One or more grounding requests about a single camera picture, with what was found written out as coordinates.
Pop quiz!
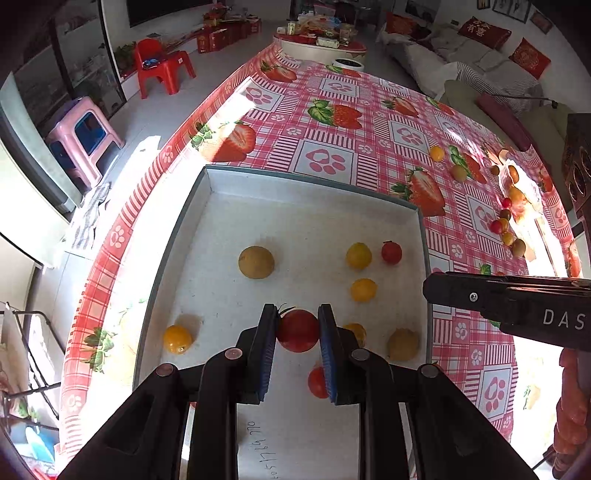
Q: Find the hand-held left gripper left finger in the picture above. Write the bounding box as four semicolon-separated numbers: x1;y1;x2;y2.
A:
58;303;279;480

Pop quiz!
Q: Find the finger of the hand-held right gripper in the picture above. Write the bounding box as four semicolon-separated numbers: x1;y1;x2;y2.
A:
422;271;511;315

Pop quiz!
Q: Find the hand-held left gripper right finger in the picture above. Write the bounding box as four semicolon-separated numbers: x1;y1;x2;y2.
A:
318;303;539;480

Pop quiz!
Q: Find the white shallow tray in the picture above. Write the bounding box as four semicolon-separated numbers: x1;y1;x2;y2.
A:
133;165;434;480

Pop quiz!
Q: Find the person's right hand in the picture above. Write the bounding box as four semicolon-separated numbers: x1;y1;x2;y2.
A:
551;348;591;478

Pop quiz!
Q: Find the brown wooden box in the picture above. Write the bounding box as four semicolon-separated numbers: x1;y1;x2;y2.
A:
561;113;591;217

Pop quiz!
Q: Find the strawberry print checked tablecloth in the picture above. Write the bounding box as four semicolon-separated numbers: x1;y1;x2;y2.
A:
60;44;583;462

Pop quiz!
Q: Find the pink long cushion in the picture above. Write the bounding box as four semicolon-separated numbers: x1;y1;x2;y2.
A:
475;95;539;151

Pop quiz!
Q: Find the metal drying rack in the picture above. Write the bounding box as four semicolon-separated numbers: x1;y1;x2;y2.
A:
0;302;65;421

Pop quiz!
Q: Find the grey striped floor cloth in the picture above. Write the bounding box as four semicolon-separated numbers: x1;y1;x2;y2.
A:
65;182;112;250

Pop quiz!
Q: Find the grey sofa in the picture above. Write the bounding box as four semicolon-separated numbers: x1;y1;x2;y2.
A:
383;9;555;116

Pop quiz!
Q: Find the red embroidered cushion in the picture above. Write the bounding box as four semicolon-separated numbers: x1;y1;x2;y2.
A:
385;11;419;35
509;38;552;79
457;16;512;49

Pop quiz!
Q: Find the round white coffee table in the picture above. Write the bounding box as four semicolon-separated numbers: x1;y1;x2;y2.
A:
272;32;370;68

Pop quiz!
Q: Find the pile of snack packets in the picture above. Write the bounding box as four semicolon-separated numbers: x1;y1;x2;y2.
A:
277;11;358;47

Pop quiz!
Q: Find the pink plastic stool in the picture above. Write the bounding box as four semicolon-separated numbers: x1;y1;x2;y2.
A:
45;96;126;191

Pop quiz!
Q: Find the red plastic chair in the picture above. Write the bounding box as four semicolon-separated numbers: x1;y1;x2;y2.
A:
133;38;197;99

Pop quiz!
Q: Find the potted green plant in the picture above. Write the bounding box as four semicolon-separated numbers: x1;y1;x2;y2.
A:
113;44;139;70

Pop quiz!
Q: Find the dark glass cabinet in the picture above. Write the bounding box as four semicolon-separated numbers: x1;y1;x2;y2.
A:
9;0;130;139

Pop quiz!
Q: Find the black television screen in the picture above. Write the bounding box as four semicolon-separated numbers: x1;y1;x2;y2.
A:
127;0;222;27

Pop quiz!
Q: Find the framed wall picture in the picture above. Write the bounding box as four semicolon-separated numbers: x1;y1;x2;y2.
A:
492;0;532;21
530;10;554;34

